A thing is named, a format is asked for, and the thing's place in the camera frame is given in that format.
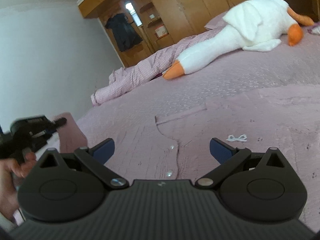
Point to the white box on shelf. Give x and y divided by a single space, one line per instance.
161 31

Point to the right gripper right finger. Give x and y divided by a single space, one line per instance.
256 186

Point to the dark hanging garment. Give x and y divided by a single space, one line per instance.
124 34

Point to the white goose plush toy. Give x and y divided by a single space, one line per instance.
253 25

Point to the pink floral bed sheet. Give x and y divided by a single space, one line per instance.
200 92

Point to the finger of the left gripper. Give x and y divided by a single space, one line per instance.
56 124

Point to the pink checkered blanket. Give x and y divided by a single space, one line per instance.
124 80

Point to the pink knitted cardigan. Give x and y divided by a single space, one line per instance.
164 209

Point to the person's left hand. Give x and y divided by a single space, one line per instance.
11 169

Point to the wooden wardrobe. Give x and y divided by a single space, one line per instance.
182 18

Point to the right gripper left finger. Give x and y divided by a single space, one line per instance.
63 187

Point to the white pillow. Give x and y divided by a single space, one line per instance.
315 30

